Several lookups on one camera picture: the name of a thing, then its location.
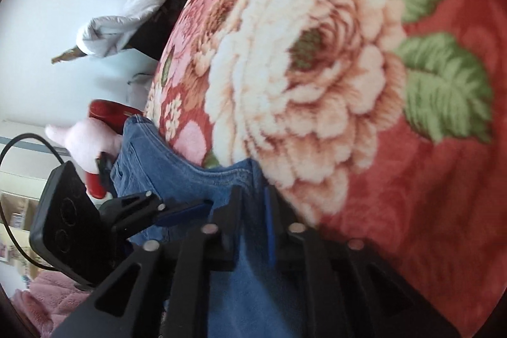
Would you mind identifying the blue denim jeans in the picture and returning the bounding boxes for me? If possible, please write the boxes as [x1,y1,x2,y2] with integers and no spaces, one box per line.
[108,115,318,338]

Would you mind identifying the white puffy jacket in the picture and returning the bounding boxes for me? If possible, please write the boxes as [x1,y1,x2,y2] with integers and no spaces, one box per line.
[76,0,166,58]

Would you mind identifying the red floral bed blanket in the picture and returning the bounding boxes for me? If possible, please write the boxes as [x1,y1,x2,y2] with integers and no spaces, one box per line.
[145,0,506,337]

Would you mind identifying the black cable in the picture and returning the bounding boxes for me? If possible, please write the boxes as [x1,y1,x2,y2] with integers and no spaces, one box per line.
[0,132,74,271]

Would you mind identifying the wooden chair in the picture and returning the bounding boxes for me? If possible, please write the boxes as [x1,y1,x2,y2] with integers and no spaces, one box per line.
[52,0,187,64]

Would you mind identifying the red cylindrical object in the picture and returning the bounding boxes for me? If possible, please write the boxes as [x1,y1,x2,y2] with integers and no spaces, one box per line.
[82,99,142,199]

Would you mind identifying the pink fleece right sleeve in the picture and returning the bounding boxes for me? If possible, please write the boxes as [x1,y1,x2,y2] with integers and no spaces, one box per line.
[11,271,90,337]

